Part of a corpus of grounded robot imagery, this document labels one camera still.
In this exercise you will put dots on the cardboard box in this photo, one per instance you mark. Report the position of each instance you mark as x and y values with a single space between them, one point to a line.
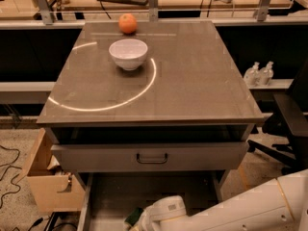
52 192

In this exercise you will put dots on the clear plastic bottle right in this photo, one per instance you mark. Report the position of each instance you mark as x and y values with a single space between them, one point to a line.
265 74

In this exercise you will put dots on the black office chair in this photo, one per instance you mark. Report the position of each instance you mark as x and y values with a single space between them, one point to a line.
289 120

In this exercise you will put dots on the grey top drawer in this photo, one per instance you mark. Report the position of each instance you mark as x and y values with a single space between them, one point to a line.
122 157

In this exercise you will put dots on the white ceramic bowl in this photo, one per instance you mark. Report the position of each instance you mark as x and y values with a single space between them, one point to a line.
128 54

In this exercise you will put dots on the grey cabinet counter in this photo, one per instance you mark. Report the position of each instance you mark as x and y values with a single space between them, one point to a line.
188 77

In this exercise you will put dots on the open grey middle drawer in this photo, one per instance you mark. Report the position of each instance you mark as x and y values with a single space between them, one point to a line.
112 197

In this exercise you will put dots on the black drawer handle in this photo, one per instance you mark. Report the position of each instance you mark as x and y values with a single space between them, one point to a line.
142 159

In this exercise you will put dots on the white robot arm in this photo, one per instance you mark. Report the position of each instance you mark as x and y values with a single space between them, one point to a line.
278 201

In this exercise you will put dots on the orange fruit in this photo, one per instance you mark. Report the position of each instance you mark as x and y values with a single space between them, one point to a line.
127 23

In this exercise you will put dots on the green yellow sponge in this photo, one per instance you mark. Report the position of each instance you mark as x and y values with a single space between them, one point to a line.
134 217

